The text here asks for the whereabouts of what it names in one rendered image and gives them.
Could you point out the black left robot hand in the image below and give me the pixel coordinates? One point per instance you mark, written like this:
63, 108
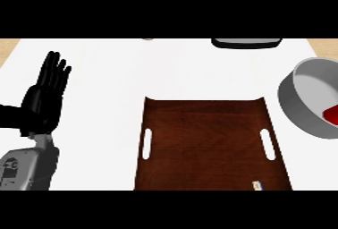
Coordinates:
41, 101

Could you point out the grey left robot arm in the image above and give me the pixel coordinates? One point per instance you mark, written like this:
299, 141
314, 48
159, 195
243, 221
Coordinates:
26, 167

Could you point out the dark brown wooden tray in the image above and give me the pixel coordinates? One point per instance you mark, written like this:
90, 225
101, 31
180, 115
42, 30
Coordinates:
206, 143

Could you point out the small can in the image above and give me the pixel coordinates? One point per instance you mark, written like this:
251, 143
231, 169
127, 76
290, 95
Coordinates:
256, 185

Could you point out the grey metal pot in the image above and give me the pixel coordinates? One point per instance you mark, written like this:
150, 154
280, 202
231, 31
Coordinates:
302, 98

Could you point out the black and grey appliance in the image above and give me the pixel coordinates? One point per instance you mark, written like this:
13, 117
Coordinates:
246, 43

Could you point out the red object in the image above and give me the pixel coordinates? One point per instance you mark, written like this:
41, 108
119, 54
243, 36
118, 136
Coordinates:
330, 115

